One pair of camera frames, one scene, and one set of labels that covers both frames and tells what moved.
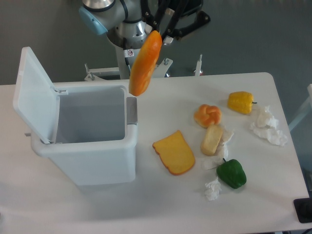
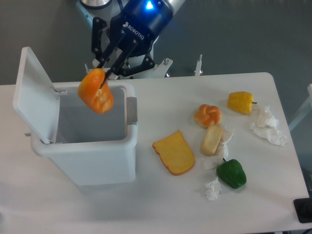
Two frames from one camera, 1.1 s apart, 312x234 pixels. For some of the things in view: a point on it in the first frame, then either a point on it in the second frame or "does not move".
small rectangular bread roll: x=211 y=139 does not move
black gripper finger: x=181 y=25 → x=129 y=66
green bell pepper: x=231 y=172 does not move
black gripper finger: x=153 y=21 → x=99 y=24
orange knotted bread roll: x=206 y=115 does not move
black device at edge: x=303 y=209 does not move
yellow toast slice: x=175 y=153 does not move
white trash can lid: x=36 y=101 does not move
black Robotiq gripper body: x=180 y=7 → x=139 y=23
